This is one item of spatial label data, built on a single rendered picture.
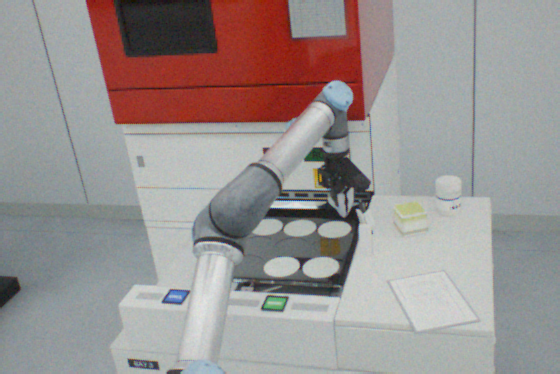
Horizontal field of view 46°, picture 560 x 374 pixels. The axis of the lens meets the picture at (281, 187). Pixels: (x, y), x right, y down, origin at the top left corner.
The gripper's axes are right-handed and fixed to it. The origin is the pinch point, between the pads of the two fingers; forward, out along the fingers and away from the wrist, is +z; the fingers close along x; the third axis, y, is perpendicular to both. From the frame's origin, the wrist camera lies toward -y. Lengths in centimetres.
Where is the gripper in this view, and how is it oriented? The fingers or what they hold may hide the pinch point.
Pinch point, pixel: (346, 214)
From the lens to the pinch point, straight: 192.2
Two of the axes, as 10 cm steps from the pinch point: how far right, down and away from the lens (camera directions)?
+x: -7.9, 3.4, -5.0
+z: 1.1, 9.0, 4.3
